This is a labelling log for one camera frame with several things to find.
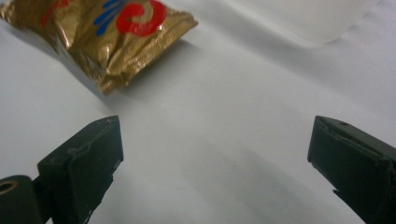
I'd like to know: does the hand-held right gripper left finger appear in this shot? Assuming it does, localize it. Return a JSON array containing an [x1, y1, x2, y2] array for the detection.
[[36, 115, 124, 224]]

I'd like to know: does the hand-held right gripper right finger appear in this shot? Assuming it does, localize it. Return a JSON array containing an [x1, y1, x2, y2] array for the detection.
[[306, 115, 396, 224]]

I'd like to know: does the gold foil snack packet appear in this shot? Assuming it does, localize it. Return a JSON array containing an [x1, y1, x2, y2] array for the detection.
[[0, 0, 199, 96]]

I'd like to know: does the white plastic container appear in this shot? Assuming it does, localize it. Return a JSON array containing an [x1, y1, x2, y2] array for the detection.
[[222, 0, 382, 45]]

